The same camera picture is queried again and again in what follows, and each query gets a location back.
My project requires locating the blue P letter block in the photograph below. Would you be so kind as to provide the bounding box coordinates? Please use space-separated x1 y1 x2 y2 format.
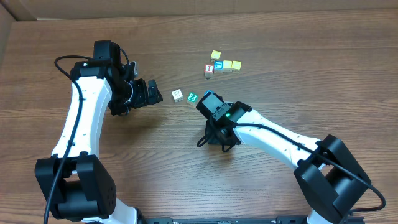
204 90 214 96

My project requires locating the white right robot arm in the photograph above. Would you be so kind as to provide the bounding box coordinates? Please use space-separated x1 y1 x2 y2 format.
197 101 371 223

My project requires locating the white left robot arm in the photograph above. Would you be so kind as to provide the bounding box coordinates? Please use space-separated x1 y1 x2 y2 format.
34 55 162 223

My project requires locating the white W letter block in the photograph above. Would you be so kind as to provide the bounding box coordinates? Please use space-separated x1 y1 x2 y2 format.
172 89 183 103

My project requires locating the green Z letter block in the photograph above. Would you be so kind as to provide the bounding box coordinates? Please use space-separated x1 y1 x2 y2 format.
187 92 198 106

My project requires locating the red I letter block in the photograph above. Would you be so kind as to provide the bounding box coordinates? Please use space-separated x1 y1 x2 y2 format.
204 65 214 77

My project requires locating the blue picture block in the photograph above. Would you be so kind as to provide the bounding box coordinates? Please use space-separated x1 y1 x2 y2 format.
214 60 223 73

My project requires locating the yellow block middle row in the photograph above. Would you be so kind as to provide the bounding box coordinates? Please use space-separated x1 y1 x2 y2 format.
223 60 233 73

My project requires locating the yellow block row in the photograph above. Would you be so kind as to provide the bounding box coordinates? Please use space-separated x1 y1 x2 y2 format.
231 60 242 73
223 60 233 73

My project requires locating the yellow block right row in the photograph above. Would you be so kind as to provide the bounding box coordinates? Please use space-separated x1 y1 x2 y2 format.
231 60 242 73

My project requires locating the yellow block at top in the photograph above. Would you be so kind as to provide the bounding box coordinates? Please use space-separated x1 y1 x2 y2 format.
210 50 221 62

